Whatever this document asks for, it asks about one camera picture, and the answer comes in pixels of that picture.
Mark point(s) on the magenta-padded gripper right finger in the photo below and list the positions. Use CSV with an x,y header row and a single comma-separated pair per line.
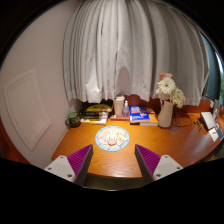
x,y
149,160

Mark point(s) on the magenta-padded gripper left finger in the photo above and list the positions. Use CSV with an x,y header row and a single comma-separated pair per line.
x,y
79,159

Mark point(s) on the pink computer mouse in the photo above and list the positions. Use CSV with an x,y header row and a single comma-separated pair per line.
x,y
112,139

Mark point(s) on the round blue-rimmed mouse pad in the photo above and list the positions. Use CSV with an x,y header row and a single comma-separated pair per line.
x,y
100,143

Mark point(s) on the orange book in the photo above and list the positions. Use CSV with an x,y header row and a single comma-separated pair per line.
x,y
152,120

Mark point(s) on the green mug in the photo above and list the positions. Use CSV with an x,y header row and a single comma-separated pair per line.
x,y
73,120

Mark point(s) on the blue book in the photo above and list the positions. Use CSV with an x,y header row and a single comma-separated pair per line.
x,y
139,113

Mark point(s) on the cream ceramic vase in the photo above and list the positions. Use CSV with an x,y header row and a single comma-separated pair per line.
x,y
165,115

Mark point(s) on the red-brown book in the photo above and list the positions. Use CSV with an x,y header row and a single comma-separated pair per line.
x,y
116,117

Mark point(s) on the clear spray bottle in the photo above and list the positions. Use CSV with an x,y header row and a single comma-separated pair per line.
x,y
126,110

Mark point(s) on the yellow and black book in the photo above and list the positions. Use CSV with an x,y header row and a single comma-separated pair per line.
x,y
98,108

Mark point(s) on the white lidded tumbler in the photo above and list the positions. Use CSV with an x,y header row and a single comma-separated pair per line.
x,y
119,106

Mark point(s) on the white box device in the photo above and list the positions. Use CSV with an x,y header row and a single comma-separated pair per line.
x,y
208,120

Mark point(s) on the white flower bunch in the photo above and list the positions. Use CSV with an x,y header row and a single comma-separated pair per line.
x,y
168,88

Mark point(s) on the white curtain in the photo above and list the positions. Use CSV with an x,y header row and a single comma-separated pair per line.
x,y
133,43

